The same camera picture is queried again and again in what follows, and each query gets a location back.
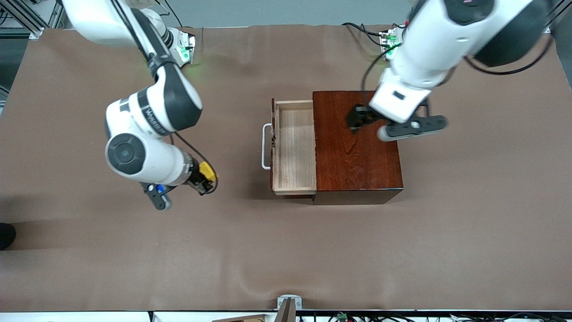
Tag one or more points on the grey metal clamp bracket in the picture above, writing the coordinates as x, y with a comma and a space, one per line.
298, 304

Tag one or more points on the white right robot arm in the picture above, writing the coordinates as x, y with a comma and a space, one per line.
134, 154

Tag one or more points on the yellow block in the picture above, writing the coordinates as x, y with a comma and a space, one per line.
208, 171

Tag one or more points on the dark brown wooden cabinet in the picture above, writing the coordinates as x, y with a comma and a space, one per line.
357, 170

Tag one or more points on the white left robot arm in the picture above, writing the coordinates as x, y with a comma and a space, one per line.
429, 49

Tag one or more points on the wooden board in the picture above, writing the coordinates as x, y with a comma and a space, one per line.
246, 319

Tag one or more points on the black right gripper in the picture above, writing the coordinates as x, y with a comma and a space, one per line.
197, 177

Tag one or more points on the light wood drawer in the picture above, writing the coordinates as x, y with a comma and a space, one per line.
295, 147

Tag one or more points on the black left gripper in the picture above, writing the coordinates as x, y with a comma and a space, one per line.
360, 117

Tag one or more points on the brown table cloth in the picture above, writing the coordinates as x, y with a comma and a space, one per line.
134, 250

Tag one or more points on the green connector plug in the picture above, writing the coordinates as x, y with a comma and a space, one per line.
342, 316

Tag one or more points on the black shoe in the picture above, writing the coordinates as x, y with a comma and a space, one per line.
5, 235

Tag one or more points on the aluminium frame profile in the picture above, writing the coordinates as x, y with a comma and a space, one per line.
558, 18
27, 20

